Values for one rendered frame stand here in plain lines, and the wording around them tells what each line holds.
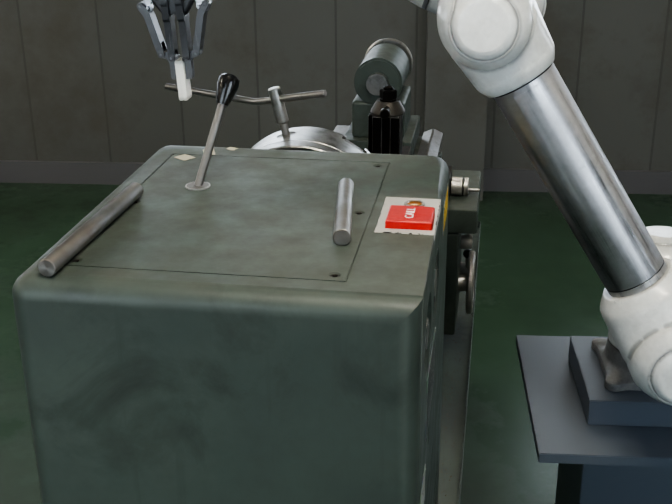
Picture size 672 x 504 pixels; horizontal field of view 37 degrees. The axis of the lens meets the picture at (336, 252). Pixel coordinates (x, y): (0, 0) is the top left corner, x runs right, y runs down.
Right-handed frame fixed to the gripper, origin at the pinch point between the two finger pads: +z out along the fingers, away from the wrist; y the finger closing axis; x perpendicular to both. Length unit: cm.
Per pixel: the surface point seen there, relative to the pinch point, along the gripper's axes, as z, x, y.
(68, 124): 92, -317, 172
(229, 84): -5.3, 28.7, -16.4
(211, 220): 8, 48, -18
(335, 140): 11.6, -0.3, -26.1
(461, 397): 82, -33, -45
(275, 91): 2.6, 0.1, -16.2
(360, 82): 26, -108, -15
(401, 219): 9, 47, -42
